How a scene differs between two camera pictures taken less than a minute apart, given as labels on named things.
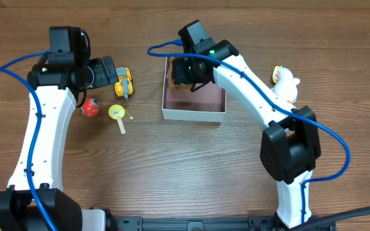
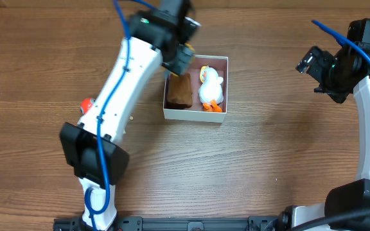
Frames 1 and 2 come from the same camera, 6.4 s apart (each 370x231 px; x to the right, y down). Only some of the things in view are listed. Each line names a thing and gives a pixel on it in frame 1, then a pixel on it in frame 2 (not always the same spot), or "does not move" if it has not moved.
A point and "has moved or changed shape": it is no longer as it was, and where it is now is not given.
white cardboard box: [207, 104] does not move
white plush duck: [285, 85] to [210, 92]
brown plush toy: [172, 85] has moved or changed shape
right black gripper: [177, 74] to [318, 75]
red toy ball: [90, 107] does not move
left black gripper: [108, 70] to [178, 64]
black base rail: [193, 223] does not move
